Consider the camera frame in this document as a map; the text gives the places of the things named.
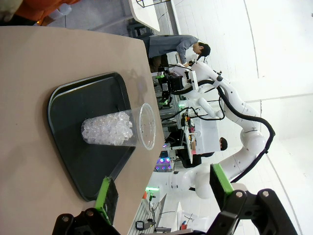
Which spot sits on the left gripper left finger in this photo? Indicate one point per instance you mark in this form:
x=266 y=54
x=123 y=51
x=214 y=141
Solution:
x=107 y=203

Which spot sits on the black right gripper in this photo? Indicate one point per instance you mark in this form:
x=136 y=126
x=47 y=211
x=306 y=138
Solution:
x=176 y=82

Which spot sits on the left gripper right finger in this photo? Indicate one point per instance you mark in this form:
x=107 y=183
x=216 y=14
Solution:
x=244 y=210

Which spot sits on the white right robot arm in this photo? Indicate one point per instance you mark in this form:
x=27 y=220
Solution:
x=252 y=139

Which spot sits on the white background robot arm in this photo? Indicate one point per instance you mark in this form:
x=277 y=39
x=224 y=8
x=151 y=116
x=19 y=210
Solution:
x=210 y=109

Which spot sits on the small black device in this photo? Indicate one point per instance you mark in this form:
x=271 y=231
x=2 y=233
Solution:
x=140 y=224

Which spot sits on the person in grey shirt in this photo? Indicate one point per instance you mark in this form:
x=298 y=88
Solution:
x=166 y=45

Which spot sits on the green light strip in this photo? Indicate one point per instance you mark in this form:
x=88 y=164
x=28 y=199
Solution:
x=152 y=189

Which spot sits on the dark stool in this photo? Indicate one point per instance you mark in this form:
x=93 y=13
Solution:
x=137 y=29

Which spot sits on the computer with coloured fans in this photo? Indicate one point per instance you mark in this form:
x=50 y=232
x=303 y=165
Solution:
x=163 y=164

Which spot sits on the seated person with black hair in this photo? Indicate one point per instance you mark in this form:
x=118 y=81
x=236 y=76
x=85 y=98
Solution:
x=223 y=143

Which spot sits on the white side table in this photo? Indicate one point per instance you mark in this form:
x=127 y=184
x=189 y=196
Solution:
x=144 y=12

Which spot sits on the black plastic tray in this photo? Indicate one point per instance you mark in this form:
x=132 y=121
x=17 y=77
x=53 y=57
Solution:
x=73 y=110

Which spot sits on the person in orange sweater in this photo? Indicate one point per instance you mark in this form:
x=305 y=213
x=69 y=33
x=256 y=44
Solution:
x=31 y=9

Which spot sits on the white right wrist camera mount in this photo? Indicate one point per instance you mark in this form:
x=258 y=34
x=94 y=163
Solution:
x=192 y=80

